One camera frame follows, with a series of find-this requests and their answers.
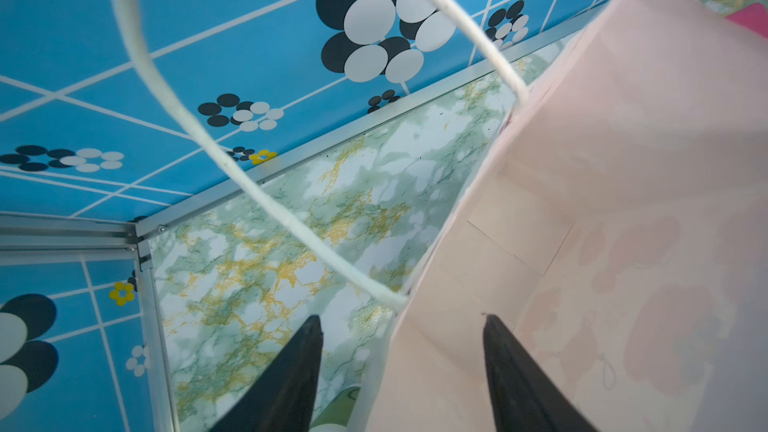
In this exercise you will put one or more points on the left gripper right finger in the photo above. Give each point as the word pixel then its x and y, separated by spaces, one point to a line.
pixel 523 398

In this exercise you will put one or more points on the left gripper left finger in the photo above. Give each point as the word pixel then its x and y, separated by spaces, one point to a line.
pixel 283 397

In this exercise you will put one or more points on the red white gift bag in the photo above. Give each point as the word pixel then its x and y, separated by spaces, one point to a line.
pixel 616 224

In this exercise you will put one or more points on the green white paper cup stack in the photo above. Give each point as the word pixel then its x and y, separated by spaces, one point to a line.
pixel 336 415

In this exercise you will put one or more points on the pink napkin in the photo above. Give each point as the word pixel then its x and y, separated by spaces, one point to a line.
pixel 754 17

